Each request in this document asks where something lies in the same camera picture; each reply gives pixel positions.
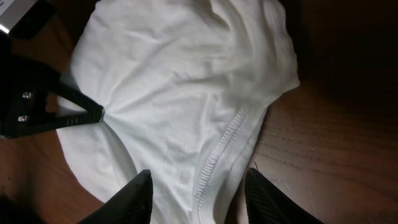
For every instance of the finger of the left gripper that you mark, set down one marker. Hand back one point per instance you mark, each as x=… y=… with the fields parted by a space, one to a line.
x=63 y=120
x=75 y=103

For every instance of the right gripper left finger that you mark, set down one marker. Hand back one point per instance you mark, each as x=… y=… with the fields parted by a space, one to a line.
x=131 y=205

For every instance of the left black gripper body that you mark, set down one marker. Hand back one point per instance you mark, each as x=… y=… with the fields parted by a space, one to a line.
x=25 y=85

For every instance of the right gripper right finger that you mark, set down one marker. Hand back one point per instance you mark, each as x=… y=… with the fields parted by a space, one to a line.
x=266 y=204

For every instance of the white printed t-shirt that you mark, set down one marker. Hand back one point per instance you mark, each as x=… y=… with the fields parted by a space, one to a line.
x=185 y=86

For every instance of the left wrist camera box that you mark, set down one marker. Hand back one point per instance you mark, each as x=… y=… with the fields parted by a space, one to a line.
x=23 y=19

